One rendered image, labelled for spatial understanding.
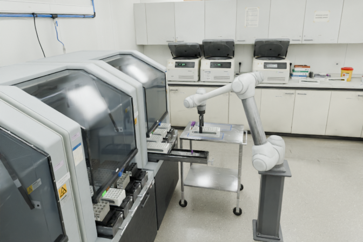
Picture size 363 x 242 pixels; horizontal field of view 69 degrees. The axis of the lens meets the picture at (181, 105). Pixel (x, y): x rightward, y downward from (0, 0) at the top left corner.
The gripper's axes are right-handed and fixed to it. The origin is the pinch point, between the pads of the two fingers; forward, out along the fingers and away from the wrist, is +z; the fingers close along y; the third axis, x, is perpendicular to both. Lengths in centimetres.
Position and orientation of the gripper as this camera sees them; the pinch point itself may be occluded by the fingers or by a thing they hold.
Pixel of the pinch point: (201, 128)
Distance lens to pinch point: 263.9
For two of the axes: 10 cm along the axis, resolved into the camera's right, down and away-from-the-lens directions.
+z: 0.3, 9.5, 3.1
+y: 2.0, -3.1, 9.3
